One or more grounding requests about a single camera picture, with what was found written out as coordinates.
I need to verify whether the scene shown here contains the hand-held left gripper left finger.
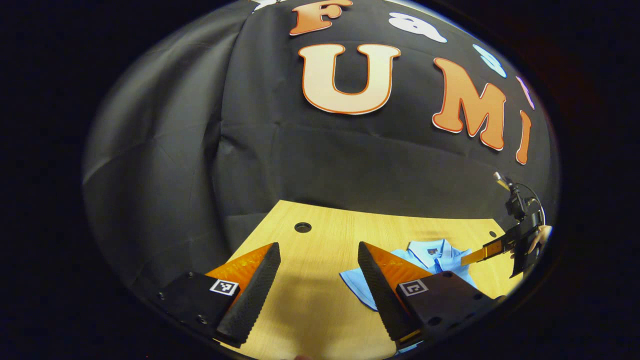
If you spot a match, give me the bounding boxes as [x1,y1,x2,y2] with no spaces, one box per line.
[152,242,282,349]

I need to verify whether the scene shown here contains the light blue T-shirt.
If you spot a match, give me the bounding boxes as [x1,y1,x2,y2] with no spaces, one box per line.
[339,238,478,354]

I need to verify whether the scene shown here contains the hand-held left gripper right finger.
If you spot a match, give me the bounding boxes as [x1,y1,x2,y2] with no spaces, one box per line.
[357,241,506,351]

